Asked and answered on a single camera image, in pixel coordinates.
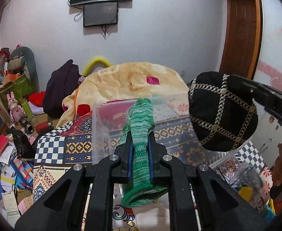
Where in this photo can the red cylinder bottle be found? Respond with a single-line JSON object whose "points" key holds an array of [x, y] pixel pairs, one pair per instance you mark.
{"points": [[44, 127]]}

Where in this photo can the orange yellow fluffy blanket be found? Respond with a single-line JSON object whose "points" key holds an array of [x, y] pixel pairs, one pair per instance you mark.
{"points": [[122, 82]]}

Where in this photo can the yellow curved pillow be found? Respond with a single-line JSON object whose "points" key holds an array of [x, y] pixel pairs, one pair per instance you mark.
{"points": [[97, 60]]}

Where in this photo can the white wardrobe with pink hearts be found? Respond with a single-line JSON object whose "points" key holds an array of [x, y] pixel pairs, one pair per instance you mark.
{"points": [[269, 69]]}

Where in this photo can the yellow sponge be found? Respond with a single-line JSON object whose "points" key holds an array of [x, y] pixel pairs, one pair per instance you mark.
{"points": [[246, 193]]}

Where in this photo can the pink bunny toy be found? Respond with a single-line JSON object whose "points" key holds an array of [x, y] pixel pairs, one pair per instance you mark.
{"points": [[15, 110]]}

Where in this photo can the grey plush toy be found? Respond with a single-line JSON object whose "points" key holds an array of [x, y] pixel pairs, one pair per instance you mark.
{"points": [[22, 61]]}

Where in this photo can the red cushion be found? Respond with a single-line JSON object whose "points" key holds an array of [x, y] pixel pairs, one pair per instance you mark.
{"points": [[37, 98]]}

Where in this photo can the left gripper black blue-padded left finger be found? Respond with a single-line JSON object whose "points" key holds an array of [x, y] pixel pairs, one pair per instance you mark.
{"points": [[83, 196]]}

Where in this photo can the clear plastic storage box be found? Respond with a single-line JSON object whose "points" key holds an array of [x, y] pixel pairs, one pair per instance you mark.
{"points": [[167, 117]]}

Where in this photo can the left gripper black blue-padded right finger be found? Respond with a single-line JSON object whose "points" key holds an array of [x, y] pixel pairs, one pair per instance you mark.
{"points": [[198, 198]]}

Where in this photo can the brown wooden door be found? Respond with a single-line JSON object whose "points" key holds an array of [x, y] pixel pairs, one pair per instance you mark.
{"points": [[243, 38]]}

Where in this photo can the colourful blue pencil case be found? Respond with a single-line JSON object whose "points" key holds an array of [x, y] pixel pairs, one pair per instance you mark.
{"points": [[24, 171]]}

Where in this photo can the small dark wall monitor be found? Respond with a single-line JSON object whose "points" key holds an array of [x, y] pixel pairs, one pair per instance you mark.
{"points": [[100, 14]]}

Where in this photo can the dark purple backpack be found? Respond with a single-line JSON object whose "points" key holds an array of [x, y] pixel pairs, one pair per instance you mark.
{"points": [[62, 83]]}

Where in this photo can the patterned patchwork bedspread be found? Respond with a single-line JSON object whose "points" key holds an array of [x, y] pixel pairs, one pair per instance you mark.
{"points": [[60, 149]]}

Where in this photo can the green cardboard box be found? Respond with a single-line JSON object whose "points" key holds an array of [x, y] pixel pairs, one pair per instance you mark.
{"points": [[21, 87]]}

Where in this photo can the green knitted sock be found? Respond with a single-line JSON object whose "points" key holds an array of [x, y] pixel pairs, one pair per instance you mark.
{"points": [[140, 190]]}

